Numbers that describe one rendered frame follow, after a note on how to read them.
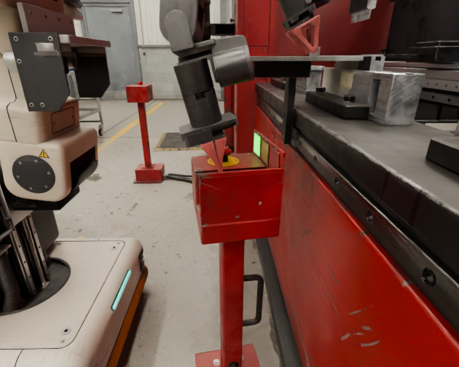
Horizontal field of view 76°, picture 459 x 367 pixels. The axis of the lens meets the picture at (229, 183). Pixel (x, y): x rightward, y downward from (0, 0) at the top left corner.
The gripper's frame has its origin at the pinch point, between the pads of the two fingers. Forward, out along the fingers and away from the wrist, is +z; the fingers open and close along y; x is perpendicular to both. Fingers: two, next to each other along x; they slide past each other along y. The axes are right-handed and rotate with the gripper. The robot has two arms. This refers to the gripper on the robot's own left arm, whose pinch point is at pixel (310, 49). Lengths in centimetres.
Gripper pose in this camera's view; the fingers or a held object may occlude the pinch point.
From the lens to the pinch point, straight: 85.6
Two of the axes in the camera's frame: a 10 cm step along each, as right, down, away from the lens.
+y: -0.2, -3.9, 9.2
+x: -8.8, 4.4, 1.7
